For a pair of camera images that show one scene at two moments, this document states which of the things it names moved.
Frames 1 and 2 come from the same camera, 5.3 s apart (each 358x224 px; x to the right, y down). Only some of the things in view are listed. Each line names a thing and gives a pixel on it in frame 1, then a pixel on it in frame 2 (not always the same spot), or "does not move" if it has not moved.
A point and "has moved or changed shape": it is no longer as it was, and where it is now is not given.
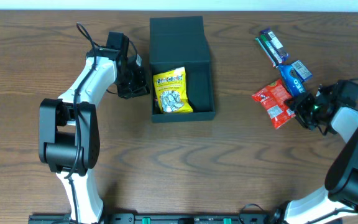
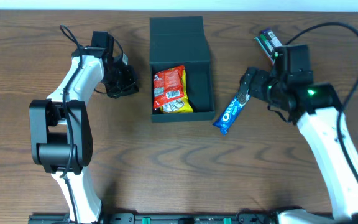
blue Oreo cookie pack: x=295 y=87 has moved or changed shape
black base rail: x=176 y=218 does not move
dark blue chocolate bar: x=275 y=43 does not move
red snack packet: x=273 y=98 has moved or changed shape
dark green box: x=181 y=70 does not move
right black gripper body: x=303 y=109 to x=253 y=84
